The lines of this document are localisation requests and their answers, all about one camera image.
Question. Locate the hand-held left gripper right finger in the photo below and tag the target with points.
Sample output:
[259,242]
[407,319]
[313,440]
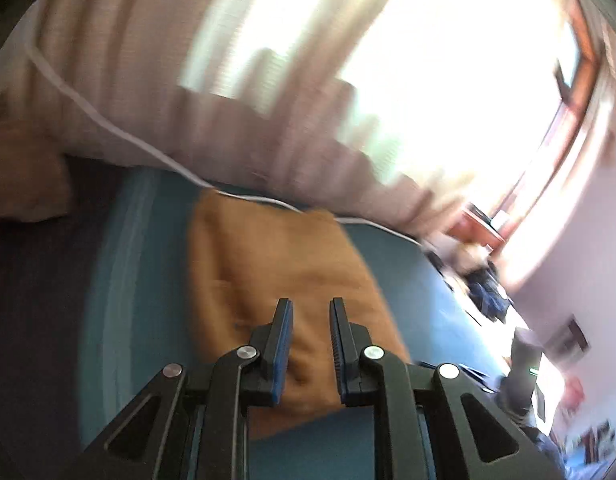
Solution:
[340,345]

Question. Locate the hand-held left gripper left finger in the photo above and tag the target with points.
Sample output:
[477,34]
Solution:
[280,345]

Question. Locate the tan fuzzy sweater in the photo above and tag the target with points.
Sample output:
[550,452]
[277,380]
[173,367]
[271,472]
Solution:
[268,260]

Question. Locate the dark blue cloth pile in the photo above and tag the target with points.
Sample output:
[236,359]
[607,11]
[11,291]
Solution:
[488,290]

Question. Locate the wooden furniture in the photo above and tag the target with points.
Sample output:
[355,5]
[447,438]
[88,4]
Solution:
[475,227]

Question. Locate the dark bed sheet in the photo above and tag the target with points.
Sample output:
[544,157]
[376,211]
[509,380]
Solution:
[32,310]

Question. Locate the cream lace curtain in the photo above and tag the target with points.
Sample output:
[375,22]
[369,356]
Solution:
[162,70]

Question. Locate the dark wall fixture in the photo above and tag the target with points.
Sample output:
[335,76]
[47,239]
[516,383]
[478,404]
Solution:
[568,337]

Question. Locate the wooden window frame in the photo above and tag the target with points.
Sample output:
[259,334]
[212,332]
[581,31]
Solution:
[583,75]

